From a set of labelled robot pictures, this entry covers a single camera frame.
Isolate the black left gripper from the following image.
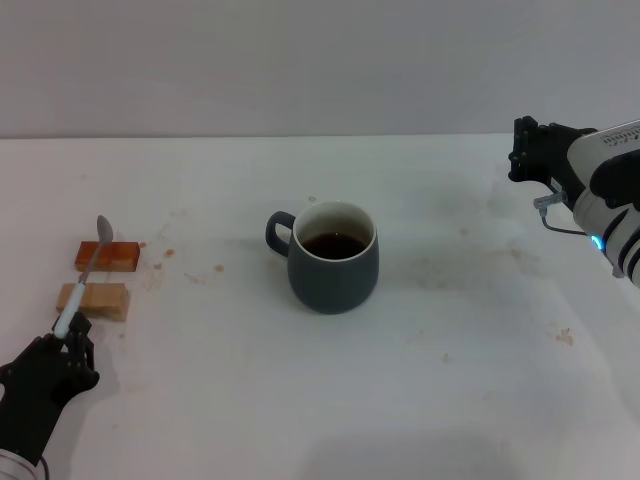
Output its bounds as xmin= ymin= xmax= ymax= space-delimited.
xmin=0 ymin=313 xmax=100 ymax=457

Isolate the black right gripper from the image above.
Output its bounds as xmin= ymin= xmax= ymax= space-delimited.
xmin=508 ymin=115 xmax=599 ymax=194

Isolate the blue handled metal spoon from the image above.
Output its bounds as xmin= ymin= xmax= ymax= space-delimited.
xmin=53 ymin=214 xmax=116 ymax=338

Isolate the grey ceramic cup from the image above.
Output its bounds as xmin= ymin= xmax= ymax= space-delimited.
xmin=264 ymin=200 xmax=380 ymax=316

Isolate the light wooden block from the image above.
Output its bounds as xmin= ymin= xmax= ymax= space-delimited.
xmin=55 ymin=282 xmax=133 ymax=322

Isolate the reddish brown wooden block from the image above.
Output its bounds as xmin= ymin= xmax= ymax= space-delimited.
xmin=74 ymin=240 xmax=141 ymax=273

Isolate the dark coffee liquid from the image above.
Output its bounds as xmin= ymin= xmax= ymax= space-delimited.
xmin=299 ymin=231 xmax=369 ymax=263

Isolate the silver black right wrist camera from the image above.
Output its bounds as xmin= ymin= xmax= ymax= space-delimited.
xmin=569 ymin=118 xmax=640 ymax=209

